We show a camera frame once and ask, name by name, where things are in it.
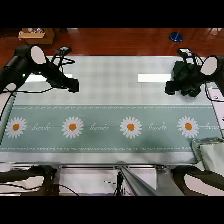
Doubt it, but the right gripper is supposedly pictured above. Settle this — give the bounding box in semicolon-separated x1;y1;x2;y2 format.
164;80;178;96

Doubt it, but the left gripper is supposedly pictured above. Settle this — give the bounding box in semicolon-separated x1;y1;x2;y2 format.
64;78;81;94

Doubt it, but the dark green T-shirt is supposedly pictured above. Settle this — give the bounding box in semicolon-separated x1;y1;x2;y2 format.
171;60;205;98

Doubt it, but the blue round disc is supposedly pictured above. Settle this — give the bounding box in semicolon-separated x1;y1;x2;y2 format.
168;31;185;43

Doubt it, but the brown cardboard box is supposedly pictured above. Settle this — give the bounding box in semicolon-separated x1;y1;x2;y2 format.
17;27;56;46

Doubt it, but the pale green cloth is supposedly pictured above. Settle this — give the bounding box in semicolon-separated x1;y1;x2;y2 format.
191;137;224;175

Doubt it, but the small black stand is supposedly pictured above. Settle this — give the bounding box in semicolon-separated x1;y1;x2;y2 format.
113;171;125;197

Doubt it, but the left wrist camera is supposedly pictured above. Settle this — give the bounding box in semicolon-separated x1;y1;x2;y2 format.
50;46;76;67

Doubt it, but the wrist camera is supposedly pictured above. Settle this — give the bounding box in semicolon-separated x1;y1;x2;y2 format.
175;47;203;66
50;46;76;67

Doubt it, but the black cable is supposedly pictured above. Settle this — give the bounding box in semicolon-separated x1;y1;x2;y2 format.
204;81;224;103
0;86;55;123

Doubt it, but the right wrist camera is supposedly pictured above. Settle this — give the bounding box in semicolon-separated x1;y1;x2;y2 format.
175;47;203;66

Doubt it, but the silver frame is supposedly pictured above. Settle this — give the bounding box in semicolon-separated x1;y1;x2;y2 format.
0;161;188;197

